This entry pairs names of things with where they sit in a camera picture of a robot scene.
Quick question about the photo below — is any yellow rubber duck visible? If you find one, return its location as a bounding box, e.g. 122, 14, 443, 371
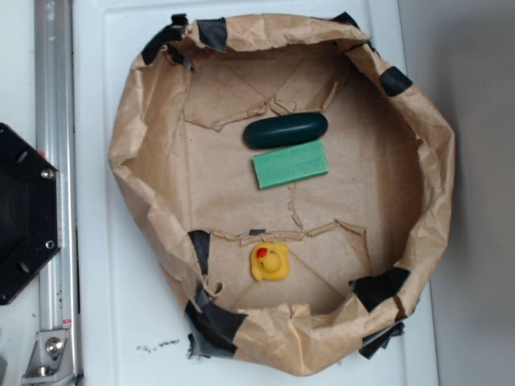
250, 242, 290, 281

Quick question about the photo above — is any dark green oval object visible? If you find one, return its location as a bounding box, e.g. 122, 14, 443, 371
242, 113, 328, 150

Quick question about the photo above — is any light green foam block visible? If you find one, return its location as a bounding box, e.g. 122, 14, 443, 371
253, 140, 329, 190

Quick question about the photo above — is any brown paper bin liner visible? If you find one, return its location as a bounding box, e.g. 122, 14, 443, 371
109, 14, 455, 376

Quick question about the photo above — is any metal corner bracket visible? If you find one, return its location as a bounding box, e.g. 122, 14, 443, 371
22, 329, 73, 385

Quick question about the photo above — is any aluminium extrusion rail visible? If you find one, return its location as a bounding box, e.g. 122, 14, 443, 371
35, 1, 84, 385

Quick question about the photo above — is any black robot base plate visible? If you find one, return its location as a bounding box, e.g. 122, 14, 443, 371
1, 124, 60, 306

